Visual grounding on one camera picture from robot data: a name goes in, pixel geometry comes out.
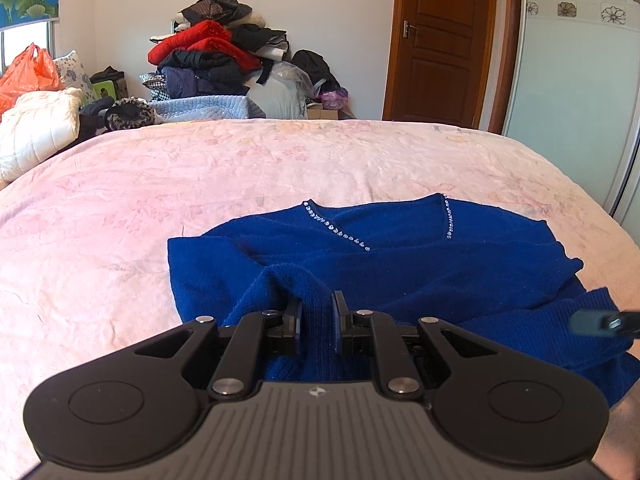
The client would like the pink floral blanket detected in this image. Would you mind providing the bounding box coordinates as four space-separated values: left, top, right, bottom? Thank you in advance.
0 117 640 480

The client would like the pile of clothes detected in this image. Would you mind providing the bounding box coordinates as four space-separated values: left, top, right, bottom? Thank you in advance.
140 0 291 101

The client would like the black garment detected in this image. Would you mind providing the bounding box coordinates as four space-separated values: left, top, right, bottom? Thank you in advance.
290 49 341 98

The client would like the window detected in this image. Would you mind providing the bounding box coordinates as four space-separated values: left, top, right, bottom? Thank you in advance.
0 19 56 76

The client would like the green box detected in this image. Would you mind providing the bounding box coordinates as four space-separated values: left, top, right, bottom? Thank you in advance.
92 78 126 101

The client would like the leopard print garment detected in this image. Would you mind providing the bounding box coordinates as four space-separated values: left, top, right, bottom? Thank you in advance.
105 96 163 132

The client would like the white wardrobe sliding door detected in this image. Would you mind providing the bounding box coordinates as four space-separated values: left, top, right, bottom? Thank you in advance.
502 0 640 221

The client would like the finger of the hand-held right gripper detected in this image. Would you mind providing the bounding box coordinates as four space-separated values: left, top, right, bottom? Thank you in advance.
570 310 640 338

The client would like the orange plastic bag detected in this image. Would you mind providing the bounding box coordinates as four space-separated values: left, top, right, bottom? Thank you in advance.
0 42 63 113

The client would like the light blue quilted blanket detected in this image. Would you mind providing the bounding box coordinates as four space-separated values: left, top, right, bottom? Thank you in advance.
147 94 266 123

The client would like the brown wooden door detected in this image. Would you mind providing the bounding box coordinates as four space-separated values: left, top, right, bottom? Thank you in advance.
382 0 523 133

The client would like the purple bag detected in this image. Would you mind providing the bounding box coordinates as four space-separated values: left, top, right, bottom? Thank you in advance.
319 87 349 111

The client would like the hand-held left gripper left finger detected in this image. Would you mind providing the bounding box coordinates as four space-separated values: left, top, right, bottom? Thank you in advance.
132 297 305 401

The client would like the dark clothing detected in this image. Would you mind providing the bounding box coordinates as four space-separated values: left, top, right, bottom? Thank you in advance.
77 97 116 141

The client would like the clear plastic bag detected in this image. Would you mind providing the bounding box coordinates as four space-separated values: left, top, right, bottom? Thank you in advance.
247 60 313 120

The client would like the blue beaded sweater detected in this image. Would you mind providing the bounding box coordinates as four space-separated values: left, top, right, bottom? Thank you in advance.
167 192 640 411

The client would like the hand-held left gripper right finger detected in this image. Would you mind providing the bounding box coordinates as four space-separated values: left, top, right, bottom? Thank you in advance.
331 290 498 401

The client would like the floral pillow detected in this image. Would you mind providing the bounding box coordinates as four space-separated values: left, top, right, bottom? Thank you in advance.
52 50 96 101

